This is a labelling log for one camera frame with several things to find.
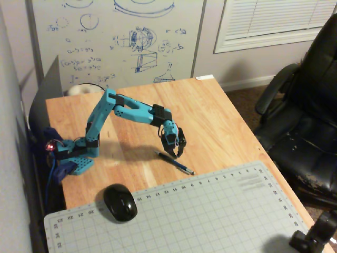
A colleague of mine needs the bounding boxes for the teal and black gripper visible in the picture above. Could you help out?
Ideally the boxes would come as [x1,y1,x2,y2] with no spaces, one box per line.
[158,120,188,160]

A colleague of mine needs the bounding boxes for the blue and black pen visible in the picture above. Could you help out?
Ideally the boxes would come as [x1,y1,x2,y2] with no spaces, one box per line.
[154,151,196,176]

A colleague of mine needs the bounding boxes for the grey cutting mat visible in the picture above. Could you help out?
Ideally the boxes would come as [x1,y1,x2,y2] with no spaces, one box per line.
[43,160,311,253]

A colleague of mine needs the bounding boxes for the black computer mouse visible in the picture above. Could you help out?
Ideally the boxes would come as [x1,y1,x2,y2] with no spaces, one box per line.
[102,183,138,223]

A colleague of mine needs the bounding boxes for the white round object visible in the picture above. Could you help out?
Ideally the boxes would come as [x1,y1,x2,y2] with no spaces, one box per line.
[67,83,105,96]

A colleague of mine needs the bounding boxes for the dark blue table clamp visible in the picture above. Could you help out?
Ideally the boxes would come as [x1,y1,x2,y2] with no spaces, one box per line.
[51,161,77,184]

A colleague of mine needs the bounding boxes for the whiteboard with blue drawings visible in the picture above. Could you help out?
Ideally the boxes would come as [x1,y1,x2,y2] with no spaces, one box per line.
[25,0,207,92]

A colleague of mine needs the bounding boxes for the black leather office chair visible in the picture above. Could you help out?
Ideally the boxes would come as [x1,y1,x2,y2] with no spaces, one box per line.
[253,13,337,209]

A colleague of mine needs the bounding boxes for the dark grey flat panel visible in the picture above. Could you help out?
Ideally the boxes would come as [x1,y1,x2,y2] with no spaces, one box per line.
[28,54,64,132]

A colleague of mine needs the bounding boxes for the white window blinds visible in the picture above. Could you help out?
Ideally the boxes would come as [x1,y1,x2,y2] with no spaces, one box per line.
[212,0,337,55]

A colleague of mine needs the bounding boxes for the blue cable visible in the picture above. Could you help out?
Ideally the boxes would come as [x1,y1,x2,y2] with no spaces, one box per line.
[45,155,58,212]

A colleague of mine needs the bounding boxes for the black camera stand clamp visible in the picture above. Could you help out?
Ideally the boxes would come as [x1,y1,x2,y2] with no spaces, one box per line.
[289,210,337,253]

